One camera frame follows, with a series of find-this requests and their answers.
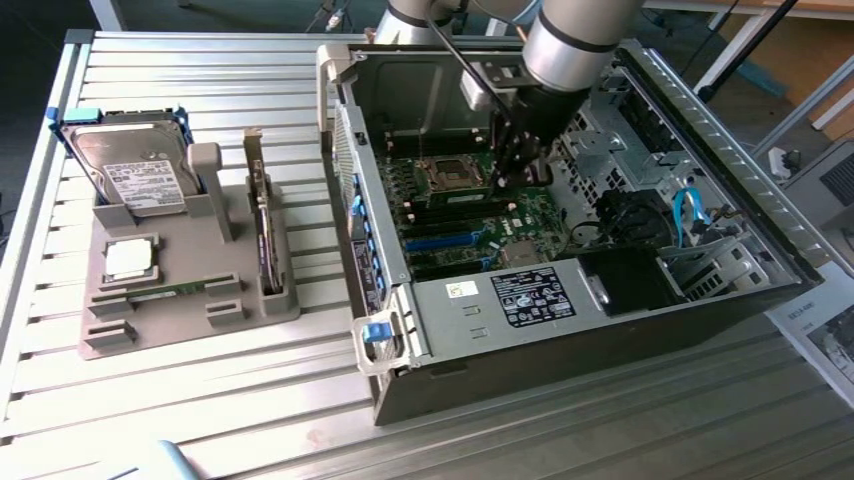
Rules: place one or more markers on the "silver CPU chip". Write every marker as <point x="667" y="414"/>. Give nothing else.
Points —
<point x="132" y="258"/>

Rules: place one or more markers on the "silver power supply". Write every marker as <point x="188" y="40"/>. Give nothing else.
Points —
<point x="454" y="320"/>

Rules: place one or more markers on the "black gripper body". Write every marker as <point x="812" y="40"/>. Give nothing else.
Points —
<point x="544" y="112"/>

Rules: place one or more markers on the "metal disk bay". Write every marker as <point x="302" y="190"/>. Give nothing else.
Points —
<point x="601" y="155"/>

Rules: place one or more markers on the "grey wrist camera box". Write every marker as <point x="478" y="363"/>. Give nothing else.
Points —
<point x="477" y="96"/>

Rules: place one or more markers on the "grey parts rack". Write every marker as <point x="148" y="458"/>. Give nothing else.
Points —
<point x="174" y="320"/>

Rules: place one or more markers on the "black open PC case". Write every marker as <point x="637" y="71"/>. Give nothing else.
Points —
<point x="534" y="370"/>

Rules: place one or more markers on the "blue disk carrier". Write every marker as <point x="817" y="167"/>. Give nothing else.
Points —
<point x="81" y="116"/>

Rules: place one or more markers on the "graphics card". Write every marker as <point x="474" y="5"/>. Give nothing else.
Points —
<point x="264" y="210"/>

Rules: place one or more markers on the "chipset heatsink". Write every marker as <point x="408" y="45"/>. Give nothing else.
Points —
<point x="520" y="255"/>

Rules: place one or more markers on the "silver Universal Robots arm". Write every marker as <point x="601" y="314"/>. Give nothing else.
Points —
<point x="568" y="45"/>

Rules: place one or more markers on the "blue expansion slot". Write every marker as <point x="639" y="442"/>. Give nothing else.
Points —
<point x="444" y="241"/>

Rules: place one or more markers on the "silver hard disk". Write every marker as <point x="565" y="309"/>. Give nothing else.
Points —
<point x="134" y="165"/>

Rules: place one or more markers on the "wooden desk white frame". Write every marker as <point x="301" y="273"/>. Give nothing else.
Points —
<point x="801" y="40"/>

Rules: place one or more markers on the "green motherboard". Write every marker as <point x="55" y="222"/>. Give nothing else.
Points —
<point x="534" y="220"/>

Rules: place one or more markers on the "grey cabinet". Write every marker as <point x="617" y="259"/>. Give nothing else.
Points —
<point x="835" y="180"/>

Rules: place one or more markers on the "light blue plastic object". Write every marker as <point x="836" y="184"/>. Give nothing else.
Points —
<point x="170" y="452"/>

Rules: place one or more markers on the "blue case latch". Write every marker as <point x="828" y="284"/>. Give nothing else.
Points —
<point x="374" y="332"/>

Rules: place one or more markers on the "green RAM stick in slot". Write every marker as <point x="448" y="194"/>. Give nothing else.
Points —
<point x="461" y="198"/>

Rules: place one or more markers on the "printed paper sheet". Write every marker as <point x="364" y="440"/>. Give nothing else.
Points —
<point x="828" y="340"/>

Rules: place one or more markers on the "CPU socket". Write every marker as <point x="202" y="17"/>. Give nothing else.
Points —
<point x="449" y="174"/>

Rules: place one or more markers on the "white power strip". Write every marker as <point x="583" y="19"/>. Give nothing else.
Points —
<point x="784" y="161"/>

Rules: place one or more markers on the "black pole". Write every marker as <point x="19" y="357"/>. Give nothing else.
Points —
<point x="748" y="50"/>

